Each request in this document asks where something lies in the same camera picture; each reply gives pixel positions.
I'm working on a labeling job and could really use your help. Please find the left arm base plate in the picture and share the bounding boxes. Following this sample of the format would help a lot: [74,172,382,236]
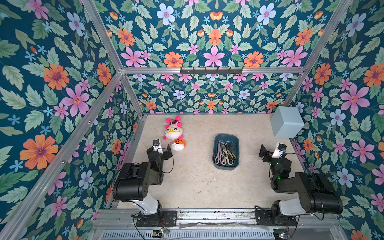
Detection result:
[136,211,178,227]

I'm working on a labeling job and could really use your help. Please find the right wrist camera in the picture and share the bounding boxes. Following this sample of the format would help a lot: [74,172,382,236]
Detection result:
[272,143,287,159]

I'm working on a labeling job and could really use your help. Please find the grey cube box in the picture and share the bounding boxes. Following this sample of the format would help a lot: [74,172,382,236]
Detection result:
[271,106,305,139]

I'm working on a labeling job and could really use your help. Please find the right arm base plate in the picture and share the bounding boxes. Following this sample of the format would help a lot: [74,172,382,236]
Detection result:
[255,209,298,227]

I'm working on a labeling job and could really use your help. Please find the pink handled scissors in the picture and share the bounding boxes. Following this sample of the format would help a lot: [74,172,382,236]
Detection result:
[214,142,227,166]

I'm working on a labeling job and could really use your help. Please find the black hook rail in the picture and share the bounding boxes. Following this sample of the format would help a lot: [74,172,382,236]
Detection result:
[180,67,244,75]

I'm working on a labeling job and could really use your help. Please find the yellow black scissors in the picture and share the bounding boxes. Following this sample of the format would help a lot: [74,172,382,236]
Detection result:
[226,149,237,161]

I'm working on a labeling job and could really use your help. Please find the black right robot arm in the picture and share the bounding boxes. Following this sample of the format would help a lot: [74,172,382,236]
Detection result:
[259,144,344,218]

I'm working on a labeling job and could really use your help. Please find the large black scissors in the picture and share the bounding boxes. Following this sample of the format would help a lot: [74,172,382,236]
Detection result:
[220,141,237,151]

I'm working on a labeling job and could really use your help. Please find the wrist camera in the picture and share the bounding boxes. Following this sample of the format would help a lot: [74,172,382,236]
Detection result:
[272,143,287,159]
[153,139,163,154]

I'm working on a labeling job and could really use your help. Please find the teal plastic storage box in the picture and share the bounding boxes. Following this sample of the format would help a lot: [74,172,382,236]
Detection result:
[212,134,240,171]

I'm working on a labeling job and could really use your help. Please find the pink white plush doll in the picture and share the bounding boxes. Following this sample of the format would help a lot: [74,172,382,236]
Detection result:
[163,116,186,152]

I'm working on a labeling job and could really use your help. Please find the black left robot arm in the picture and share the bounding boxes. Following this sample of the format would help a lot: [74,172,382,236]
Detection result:
[112,140,173,218]

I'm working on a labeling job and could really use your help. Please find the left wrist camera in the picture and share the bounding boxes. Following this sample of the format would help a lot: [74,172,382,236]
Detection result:
[153,139,163,154]

